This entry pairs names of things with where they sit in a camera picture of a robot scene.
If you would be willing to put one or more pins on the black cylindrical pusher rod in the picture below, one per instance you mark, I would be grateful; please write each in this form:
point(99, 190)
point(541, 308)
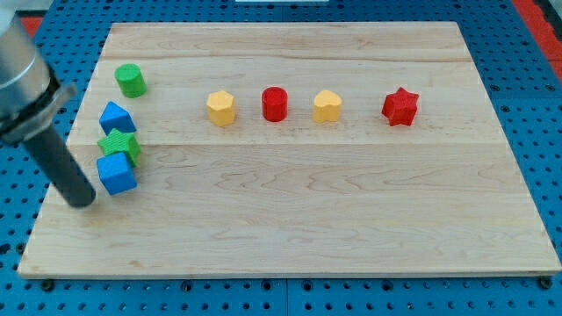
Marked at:
point(50, 152)

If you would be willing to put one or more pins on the blue cube block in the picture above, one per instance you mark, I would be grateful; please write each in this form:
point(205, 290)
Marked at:
point(116, 173)

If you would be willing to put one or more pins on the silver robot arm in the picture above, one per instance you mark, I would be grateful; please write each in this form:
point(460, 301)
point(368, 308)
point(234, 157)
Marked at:
point(31, 95)

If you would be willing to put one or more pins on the green star block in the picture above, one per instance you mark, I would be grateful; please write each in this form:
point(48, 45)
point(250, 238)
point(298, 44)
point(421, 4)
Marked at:
point(120, 142)

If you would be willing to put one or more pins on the blue triangle block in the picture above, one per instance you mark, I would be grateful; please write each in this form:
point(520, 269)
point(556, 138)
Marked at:
point(116, 117)

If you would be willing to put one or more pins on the green cylinder block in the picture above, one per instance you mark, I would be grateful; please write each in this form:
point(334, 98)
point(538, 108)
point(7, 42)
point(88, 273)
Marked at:
point(130, 80)

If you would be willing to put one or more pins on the yellow hexagon block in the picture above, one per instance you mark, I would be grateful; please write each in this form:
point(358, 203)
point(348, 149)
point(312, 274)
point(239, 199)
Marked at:
point(221, 108)

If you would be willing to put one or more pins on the red cylinder block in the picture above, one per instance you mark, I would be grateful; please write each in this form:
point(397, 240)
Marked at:
point(274, 104)

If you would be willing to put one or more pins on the wooden board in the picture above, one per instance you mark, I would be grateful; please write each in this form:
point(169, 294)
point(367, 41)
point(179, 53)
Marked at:
point(356, 198)

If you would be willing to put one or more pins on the yellow heart block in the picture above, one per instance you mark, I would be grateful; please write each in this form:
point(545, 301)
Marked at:
point(326, 107)

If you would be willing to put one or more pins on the red star block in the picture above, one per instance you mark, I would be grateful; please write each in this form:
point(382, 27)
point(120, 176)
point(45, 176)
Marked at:
point(400, 107)

